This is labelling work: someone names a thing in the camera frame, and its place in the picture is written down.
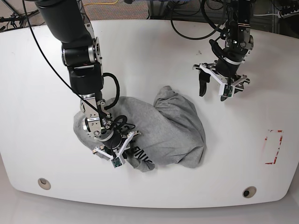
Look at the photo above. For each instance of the grey printed T-shirt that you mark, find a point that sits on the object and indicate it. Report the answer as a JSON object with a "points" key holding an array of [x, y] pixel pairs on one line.
{"points": [[171, 131]]}

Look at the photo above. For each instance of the white power strip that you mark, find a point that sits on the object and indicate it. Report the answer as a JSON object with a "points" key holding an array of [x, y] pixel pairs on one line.
{"points": [[288, 11]]}

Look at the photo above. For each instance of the red tape rectangle marking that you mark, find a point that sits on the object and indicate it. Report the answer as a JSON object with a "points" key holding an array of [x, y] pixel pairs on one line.
{"points": [[271, 147]]}

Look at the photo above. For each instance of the left table cable grommet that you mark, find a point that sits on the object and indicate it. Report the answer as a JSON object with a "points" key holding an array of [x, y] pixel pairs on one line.
{"points": [[44, 184]]}

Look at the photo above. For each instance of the table cable grommet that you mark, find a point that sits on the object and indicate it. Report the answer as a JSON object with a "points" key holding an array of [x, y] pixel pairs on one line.
{"points": [[249, 192], [44, 184]]}

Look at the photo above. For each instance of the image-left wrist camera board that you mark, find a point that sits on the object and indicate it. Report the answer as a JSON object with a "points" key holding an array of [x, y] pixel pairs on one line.
{"points": [[118, 161]]}

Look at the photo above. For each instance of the right table cable grommet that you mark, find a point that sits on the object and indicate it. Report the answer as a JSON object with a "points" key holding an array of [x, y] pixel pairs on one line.
{"points": [[249, 192]]}

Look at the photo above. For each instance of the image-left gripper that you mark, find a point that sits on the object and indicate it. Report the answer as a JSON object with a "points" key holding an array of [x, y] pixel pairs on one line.
{"points": [[116, 144]]}

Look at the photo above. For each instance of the grey metal frame leg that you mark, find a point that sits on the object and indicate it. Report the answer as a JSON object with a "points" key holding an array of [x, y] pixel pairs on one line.
{"points": [[157, 8]]}

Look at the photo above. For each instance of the black robot arm image-left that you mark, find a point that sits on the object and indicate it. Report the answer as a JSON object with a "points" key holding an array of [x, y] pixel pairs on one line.
{"points": [[98, 91]]}

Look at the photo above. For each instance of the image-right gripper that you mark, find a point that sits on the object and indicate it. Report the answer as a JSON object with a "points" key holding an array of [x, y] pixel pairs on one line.
{"points": [[223, 72]]}

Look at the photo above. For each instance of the black tripod legs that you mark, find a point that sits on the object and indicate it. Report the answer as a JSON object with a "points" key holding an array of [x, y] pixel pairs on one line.
{"points": [[12, 18]]}

